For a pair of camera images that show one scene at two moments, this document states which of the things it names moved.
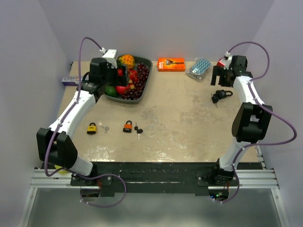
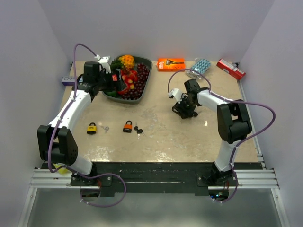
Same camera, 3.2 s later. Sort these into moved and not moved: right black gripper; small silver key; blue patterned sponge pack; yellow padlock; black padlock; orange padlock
Moved: right black gripper; black padlock
Not moved: small silver key; blue patterned sponge pack; orange padlock; yellow padlock
